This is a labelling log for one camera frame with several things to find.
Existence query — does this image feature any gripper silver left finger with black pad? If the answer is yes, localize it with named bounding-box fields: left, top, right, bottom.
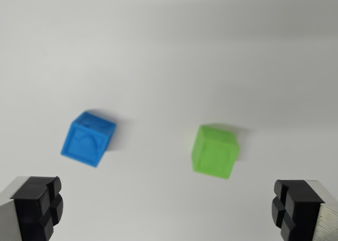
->
left=0, top=175, right=64, bottom=241

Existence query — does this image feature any green embossed cube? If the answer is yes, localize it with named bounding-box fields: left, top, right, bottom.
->
left=190, top=123, right=240, bottom=180

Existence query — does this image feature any blue embossed cube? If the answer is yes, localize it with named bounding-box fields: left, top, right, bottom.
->
left=60, top=110, right=117, bottom=169

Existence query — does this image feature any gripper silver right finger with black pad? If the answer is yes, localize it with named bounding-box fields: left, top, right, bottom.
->
left=271, top=179, right=338, bottom=241

